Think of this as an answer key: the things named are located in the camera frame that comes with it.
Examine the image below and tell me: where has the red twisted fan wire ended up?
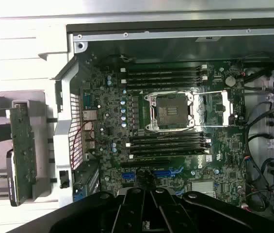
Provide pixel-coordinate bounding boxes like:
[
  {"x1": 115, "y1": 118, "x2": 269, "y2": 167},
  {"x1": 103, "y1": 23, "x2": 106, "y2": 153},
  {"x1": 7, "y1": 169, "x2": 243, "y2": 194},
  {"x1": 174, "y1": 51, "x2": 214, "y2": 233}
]
[{"x1": 70, "y1": 120, "x2": 94, "y2": 169}]

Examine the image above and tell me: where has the silver chipset heatsink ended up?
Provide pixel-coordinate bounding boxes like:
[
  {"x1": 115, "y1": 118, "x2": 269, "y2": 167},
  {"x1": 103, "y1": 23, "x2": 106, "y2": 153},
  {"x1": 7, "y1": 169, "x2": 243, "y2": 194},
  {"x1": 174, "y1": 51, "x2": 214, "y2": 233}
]
[{"x1": 191, "y1": 180, "x2": 217, "y2": 197}]

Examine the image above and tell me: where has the CPU socket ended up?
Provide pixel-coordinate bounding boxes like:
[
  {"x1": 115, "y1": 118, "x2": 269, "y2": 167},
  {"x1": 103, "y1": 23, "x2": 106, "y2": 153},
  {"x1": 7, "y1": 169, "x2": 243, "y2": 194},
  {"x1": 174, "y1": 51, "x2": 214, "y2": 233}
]
[{"x1": 138, "y1": 91, "x2": 196, "y2": 133}]

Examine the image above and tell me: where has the black internal wire bundle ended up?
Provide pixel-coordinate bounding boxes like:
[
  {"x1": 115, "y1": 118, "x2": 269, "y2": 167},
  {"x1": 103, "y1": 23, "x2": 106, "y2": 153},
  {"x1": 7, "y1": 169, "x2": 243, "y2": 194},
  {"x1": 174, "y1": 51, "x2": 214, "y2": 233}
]
[{"x1": 244, "y1": 92, "x2": 274, "y2": 212}]

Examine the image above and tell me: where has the green motherboard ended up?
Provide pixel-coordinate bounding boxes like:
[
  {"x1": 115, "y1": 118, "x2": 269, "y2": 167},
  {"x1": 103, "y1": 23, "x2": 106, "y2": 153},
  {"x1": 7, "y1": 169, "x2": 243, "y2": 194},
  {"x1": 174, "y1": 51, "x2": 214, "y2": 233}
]
[{"x1": 78, "y1": 54, "x2": 248, "y2": 209}]

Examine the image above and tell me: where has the black RAM slot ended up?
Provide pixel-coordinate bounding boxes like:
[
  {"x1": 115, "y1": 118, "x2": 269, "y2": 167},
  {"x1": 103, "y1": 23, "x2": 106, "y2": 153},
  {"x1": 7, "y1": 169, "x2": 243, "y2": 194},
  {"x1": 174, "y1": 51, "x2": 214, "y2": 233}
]
[
  {"x1": 120, "y1": 75, "x2": 209, "y2": 84},
  {"x1": 120, "y1": 64, "x2": 209, "y2": 73},
  {"x1": 126, "y1": 144, "x2": 212, "y2": 153},
  {"x1": 126, "y1": 138, "x2": 212, "y2": 148},
  {"x1": 120, "y1": 81, "x2": 209, "y2": 90},
  {"x1": 126, "y1": 133, "x2": 211, "y2": 143},
  {"x1": 120, "y1": 69, "x2": 209, "y2": 79}
]

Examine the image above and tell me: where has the blue long expansion slot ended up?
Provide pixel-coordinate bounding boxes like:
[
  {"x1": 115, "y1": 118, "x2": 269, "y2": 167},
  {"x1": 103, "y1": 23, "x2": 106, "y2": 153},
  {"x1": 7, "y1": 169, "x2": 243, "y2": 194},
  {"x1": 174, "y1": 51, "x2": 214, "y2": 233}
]
[{"x1": 121, "y1": 169, "x2": 177, "y2": 181}]

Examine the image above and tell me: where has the black long expansion slot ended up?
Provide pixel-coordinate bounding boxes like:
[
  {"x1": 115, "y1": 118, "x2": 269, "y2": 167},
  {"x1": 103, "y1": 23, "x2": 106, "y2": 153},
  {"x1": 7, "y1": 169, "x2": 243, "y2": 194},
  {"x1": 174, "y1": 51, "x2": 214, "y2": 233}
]
[{"x1": 120, "y1": 158, "x2": 171, "y2": 168}]

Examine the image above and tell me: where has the grey parts rack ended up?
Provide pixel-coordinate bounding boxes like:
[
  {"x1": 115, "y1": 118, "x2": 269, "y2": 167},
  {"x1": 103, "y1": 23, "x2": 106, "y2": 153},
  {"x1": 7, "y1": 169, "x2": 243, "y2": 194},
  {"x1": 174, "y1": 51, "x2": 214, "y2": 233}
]
[{"x1": 0, "y1": 93, "x2": 39, "y2": 208}]

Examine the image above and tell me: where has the silver socket cover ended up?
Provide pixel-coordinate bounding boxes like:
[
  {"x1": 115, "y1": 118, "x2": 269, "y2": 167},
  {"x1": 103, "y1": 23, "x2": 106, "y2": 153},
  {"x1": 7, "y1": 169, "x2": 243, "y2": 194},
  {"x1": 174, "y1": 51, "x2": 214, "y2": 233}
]
[{"x1": 192, "y1": 90, "x2": 236, "y2": 127}]

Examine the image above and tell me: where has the open black PC case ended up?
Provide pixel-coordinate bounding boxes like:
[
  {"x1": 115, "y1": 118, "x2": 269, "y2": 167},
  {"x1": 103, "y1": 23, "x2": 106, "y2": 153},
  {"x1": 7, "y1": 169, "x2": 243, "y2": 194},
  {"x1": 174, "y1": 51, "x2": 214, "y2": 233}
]
[{"x1": 37, "y1": 11, "x2": 274, "y2": 219}]

